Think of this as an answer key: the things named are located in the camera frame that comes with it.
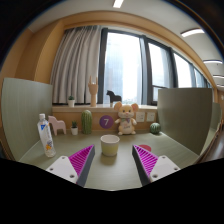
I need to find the black horse figure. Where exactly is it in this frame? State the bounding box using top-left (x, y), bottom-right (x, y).
top-left (106, 90), bottom-right (122, 103)

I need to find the right green partition panel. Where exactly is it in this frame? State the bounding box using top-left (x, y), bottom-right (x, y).
top-left (157, 88), bottom-right (213, 154)

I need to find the green ceramic cactus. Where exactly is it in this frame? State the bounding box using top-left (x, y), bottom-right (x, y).
top-left (81, 110), bottom-right (92, 134)

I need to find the clear plastic water bottle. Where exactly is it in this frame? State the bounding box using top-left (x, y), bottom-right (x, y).
top-left (37, 113), bottom-right (56, 158)

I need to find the small potted plant on shelf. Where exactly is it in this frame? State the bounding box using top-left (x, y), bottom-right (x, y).
top-left (68, 96), bottom-right (75, 107)

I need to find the left green partition panel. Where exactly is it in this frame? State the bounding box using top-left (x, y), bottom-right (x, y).
top-left (1, 78), bottom-right (52, 160)

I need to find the white wall socket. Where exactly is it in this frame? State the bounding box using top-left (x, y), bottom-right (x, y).
top-left (146, 112), bottom-right (155, 122)
top-left (136, 112), bottom-right (145, 122)

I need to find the wooden hand sculpture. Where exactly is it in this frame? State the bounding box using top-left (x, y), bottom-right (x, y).
top-left (88, 79), bottom-right (98, 107)

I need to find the white wall socket left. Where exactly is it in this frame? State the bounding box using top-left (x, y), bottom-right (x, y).
top-left (136, 112), bottom-right (145, 122)

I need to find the pink wooden horse figure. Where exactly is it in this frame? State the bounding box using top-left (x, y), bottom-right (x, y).
top-left (48, 116), bottom-right (66, 135)

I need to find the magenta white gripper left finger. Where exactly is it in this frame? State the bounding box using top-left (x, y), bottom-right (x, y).
top-left (47, 145), bottom-right (95, 187)

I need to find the white wall socket right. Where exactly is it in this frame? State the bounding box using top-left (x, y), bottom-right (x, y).
top-left (146, 112), bottom-right (155, 122)

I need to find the green watermelon ball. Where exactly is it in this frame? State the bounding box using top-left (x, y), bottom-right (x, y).
top-left (150, 122), bottom-right (161, 134)

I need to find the pale yellow paper cup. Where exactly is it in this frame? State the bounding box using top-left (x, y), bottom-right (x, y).
top-left (100, 134), bottom-right (120, 156)

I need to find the cream plush mouse toy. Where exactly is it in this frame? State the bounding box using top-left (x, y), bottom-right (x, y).
top-left (114, 102), bottom-right (139, 135)

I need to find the grey curtain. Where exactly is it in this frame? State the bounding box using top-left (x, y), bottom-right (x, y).
top-left (50, 25), bottom-right (102, 104)

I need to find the small potted plant on table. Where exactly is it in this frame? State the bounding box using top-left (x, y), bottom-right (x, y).
top-left (71, 120), bottom-right (78, 135)

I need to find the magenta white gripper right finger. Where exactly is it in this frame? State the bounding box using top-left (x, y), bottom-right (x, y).
top-left (132, 145), bottom-right (180, 186)

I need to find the purple number seven sign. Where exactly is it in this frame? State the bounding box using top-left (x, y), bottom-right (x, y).
top-left (99, 115), bottom-right (114, 129)

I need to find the red round coaster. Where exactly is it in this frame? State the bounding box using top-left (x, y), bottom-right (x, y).
top-left (139, 144), bottom-right (151, 152)

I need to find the wooden shelf ledge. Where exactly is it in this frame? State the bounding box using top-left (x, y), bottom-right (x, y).
top-left (52, 104), bottom-right (157, 131)

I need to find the green partition panel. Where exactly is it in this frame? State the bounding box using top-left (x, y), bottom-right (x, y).
top-left (1, 78), bottom-right (52, 160)
top-left (157, 88), bottom-right (213, 154)

